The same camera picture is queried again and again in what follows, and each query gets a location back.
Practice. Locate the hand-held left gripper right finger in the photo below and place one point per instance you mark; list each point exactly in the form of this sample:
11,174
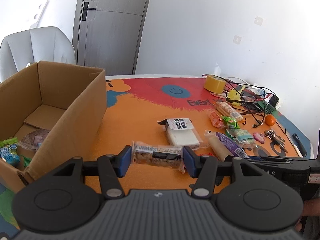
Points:
190,162

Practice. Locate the grey upholstered chair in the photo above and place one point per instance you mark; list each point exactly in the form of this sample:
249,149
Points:
45,45

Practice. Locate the green-blue candy packet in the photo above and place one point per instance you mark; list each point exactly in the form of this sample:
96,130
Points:
8,152

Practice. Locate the person's right hand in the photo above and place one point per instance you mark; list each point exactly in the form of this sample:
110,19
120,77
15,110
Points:
310,206

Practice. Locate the green-white snack packet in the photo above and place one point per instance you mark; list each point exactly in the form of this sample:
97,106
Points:
240,133

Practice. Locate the yellow plastic bag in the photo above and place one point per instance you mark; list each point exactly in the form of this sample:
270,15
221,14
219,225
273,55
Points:
235,94

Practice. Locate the white wall socket plate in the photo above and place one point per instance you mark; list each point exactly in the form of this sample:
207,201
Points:
237,39
258,20

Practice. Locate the black charger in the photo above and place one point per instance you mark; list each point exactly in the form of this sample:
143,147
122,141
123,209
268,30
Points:
273,101

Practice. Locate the white rice cake packet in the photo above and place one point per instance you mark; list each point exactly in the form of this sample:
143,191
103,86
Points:
182,136

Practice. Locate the orange fruit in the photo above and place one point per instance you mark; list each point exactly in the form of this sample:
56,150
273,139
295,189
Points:
270,120

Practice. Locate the orange snack packet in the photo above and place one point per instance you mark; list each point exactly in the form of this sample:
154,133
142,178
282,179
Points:
216,120

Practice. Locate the yellow tape roll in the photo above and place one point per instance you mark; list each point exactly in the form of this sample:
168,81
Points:
213,83

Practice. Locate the clear snack bar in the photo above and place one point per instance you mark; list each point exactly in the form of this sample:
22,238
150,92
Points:
155,156

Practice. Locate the black phone stand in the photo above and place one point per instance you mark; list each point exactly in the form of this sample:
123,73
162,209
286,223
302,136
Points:
252,106

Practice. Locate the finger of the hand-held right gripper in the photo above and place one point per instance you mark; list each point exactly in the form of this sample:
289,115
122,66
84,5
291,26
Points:
275,160

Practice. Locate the white foam board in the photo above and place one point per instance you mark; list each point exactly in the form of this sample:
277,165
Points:
40,12

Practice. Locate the purple roll snack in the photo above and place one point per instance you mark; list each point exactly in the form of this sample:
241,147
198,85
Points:
225,145

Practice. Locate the bunch of keys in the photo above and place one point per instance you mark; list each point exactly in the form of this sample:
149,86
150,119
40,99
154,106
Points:
271,133

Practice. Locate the brown cardboard box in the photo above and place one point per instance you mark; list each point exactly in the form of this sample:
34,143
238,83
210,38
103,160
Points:
82,105

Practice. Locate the grey door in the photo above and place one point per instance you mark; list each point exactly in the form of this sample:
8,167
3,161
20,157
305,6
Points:
112,30

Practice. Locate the white power strip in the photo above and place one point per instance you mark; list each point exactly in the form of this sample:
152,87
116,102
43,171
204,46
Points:
257,90

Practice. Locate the green snack packet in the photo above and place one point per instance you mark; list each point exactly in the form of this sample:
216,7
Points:
230,122

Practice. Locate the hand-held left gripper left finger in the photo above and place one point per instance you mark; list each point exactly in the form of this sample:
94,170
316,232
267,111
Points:
125,161

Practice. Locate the rice cracker packet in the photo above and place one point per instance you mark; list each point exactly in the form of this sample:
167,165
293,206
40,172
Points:
228,110

